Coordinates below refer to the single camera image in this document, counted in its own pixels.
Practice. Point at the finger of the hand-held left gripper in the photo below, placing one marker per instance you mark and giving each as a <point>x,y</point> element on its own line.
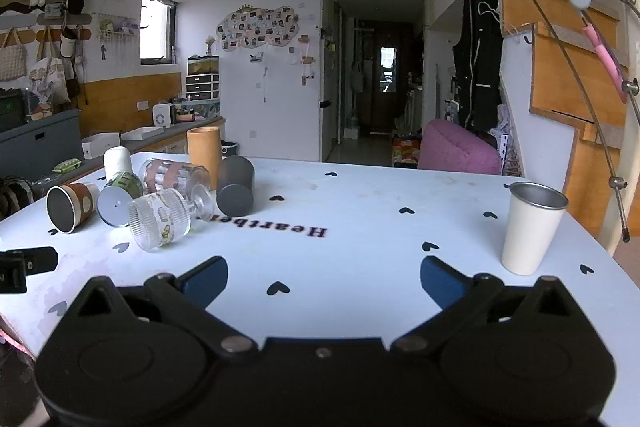
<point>37,259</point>

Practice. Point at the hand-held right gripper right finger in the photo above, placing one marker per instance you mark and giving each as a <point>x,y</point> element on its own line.
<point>442,283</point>

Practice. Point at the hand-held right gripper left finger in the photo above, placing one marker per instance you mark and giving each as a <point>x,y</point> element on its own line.
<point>206,281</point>

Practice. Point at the brown paper cup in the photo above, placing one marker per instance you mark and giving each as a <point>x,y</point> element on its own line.
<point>67,209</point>

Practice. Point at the dark grey cup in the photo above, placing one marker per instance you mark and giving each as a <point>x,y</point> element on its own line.
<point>235,192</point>

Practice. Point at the green patterned cup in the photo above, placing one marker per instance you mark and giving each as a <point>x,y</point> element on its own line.
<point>117,204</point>

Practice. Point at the white metal cup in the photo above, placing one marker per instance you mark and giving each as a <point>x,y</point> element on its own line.
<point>527,232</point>

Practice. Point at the bamboo cup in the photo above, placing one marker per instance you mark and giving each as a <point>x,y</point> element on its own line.
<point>203,154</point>

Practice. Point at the plain white cup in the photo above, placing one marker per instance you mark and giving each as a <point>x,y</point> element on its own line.
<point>117,161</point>

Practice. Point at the ribbed clear glass goblet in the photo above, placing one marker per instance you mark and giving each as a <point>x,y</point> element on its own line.
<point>160,219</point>

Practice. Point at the green packet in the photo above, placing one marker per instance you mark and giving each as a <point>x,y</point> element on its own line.
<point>68,165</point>

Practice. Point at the clear glass with brown band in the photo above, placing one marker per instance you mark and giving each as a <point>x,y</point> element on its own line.
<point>170,176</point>

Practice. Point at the grey cabinet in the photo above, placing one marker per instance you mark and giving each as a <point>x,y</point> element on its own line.
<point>40,142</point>

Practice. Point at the black bin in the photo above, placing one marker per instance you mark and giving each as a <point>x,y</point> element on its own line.
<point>229,149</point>

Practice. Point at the pink armchair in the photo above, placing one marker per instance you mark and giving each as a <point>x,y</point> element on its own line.
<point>457,149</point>

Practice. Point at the orange snack box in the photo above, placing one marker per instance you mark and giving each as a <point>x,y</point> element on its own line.
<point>406,152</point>

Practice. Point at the white flat tray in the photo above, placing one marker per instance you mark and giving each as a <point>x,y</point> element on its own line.
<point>142,134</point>

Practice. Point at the white air purifier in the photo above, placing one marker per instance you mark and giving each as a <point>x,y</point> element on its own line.
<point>162,115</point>

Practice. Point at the printed tote bag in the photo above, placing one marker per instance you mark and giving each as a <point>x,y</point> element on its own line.
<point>50,79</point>

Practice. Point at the small drawer unit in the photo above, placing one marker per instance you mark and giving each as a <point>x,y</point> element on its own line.
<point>202,88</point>

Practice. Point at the knitted tote bag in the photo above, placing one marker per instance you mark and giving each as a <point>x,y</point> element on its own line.
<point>12,62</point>

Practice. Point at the dark hallway door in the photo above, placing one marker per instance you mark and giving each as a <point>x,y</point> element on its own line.
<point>389,82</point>

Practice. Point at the fish tank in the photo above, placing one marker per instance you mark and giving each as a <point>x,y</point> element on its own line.
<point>203,65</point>

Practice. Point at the black hanging coat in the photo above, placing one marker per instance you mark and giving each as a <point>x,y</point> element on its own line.
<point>477,57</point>

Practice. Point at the wooden staircase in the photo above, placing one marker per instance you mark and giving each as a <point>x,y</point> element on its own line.
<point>560,72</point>

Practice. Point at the window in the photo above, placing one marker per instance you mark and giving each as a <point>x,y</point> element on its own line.
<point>154,29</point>

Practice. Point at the cloud-shaped photo board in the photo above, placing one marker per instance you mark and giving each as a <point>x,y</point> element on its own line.
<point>257,28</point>

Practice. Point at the pink foam tube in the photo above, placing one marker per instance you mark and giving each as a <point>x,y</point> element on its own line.
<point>607,62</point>

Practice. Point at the white curved post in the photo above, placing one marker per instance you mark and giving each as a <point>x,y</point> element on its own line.
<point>629,57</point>

